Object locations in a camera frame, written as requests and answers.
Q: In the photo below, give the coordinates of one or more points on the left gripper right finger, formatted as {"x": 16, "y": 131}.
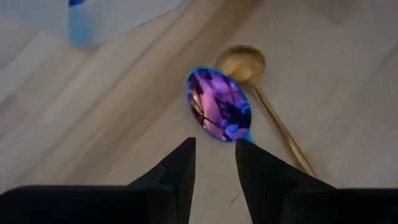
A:
{"x": 295, "y": 202}

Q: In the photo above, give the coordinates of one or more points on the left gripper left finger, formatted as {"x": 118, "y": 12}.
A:
{"x": 140, "y": 205}

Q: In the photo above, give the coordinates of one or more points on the iridescent rainbow spoon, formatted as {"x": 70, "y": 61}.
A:
{"x": 77, "y": 25}
{"x": 217, "y": 102}

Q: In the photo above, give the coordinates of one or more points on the gold spoon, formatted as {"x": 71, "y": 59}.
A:
{"x": 241, "y": 63}

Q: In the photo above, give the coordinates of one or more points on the translucent plastic bin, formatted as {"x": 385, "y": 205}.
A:
{"x": 124, "y": 15}

